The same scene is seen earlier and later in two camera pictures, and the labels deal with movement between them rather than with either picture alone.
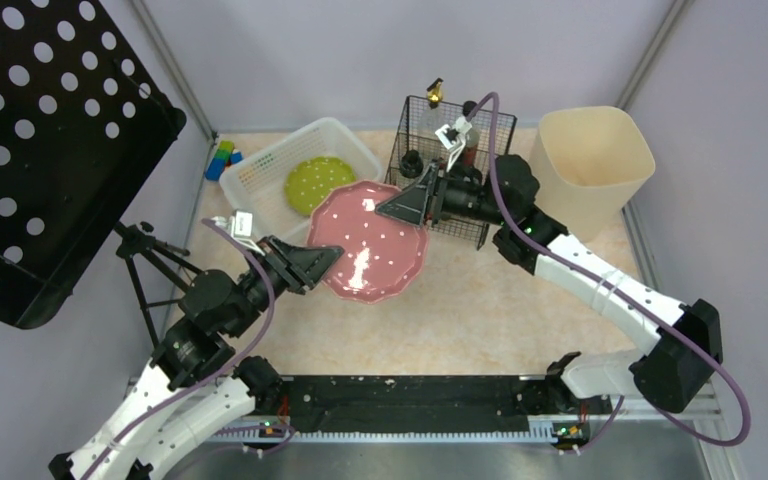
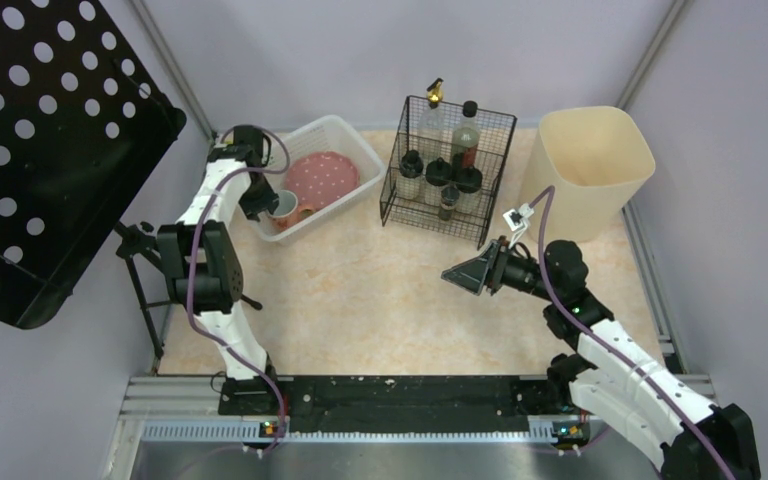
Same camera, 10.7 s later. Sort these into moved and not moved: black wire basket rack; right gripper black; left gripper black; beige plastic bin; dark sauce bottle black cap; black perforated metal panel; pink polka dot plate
Moved: right gripper black; left gripper black; pink polka dot plate
Not moved: beige plastic bin; dark sauce bottle black cap; black wire basket rack; black perforated metal panel
